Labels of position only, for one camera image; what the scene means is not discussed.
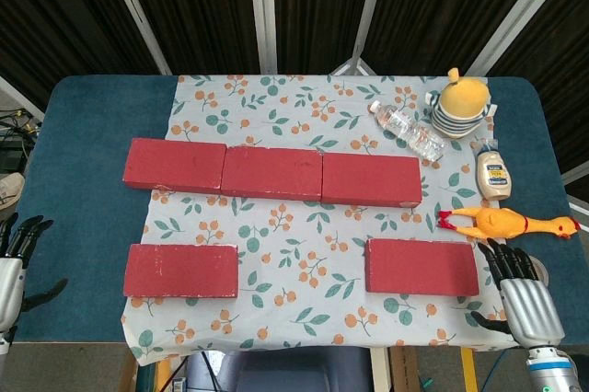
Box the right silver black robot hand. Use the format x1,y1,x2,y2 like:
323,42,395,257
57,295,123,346
470,238,566,348

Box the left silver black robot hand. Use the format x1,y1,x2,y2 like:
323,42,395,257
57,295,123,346
0,213,69,333

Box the red foam brick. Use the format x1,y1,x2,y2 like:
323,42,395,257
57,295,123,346
122,137,228,196
220,144,324,202
364,237,480,298

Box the red foam brick scuffed edges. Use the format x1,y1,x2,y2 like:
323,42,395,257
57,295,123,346
122,243,240,300

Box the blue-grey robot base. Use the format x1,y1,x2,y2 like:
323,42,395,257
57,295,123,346
185,347,372,392

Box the brown tape roll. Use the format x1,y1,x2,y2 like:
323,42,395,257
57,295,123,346
527,257,550,286

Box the blue felt table cover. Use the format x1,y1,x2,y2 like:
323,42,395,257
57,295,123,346
0,74,589,345

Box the white sneaker shoe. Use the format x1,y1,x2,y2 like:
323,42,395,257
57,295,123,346
0,171,26,211

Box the small red object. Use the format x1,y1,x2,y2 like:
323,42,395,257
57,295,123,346
435,205,583,243

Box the cream mayonnaise squeeze bottle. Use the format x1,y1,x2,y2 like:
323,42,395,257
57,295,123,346
470,137,514,202

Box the brown cardboard box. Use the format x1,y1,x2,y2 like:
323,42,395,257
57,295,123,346
388,346,421,392

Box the red foam brick chipped corner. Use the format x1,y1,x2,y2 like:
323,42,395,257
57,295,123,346
319,153,423,209

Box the yellow striped plush toy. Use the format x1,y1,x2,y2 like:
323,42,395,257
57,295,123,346
424,67,500,141

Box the clear plastic water bottle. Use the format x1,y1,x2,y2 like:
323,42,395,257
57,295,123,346
366,99,446,164

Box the floral white tablecloth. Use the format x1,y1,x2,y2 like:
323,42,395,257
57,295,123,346
120,73,528,368

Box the black cable bundle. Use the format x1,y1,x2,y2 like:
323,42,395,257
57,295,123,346
0,108,43,173

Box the white frame post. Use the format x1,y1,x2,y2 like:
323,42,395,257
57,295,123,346
0,75,46,120
329,0,407,77
99,0,173,76
464,0,570,78
246,0,281,75
561,159,589,189

